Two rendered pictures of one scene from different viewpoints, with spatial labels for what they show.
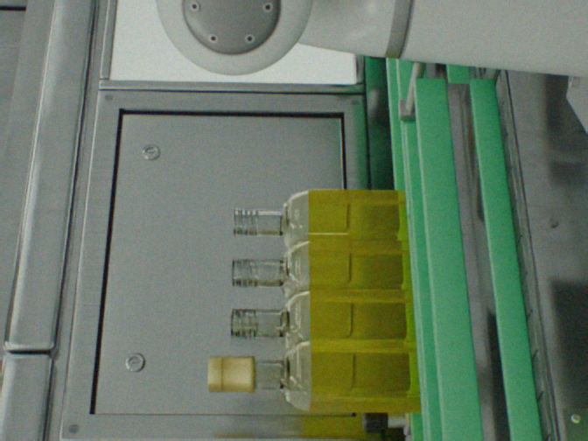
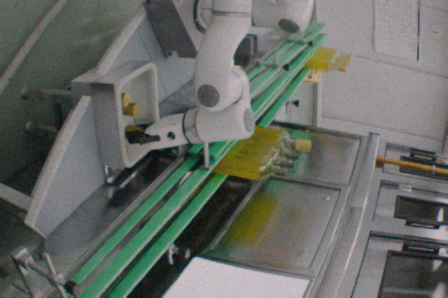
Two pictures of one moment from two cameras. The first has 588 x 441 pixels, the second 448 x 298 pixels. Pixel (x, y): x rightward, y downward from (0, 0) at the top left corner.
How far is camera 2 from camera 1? 1.77 m
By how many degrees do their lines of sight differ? 92
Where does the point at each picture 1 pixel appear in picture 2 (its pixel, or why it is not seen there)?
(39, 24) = not seen: outside the picture
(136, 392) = (327, 192)
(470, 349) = not seen: hidden behind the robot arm
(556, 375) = not seen: hidden behind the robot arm
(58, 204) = (342, 242)
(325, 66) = (204, 266)
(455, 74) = (178, 174)
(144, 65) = (291, 284)
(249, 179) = (264, 237)
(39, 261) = (351, 226)
